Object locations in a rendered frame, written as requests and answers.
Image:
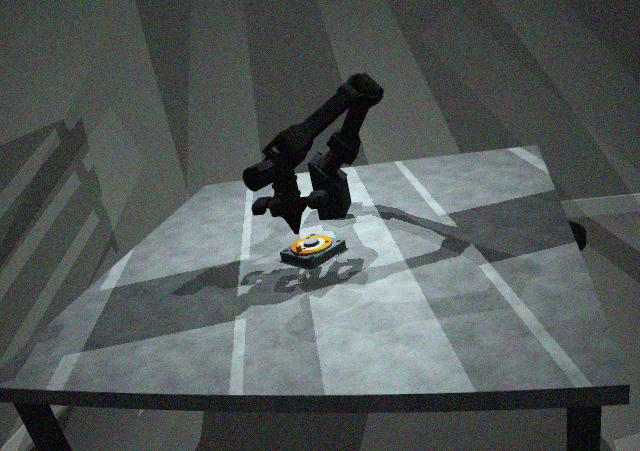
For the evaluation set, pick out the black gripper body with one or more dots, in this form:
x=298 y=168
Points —
x=315 y=200

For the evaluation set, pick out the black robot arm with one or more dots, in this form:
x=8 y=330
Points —
x=358 y=94

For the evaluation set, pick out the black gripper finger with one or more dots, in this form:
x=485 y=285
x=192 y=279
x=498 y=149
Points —
x=297 y=214
x=290 y=222

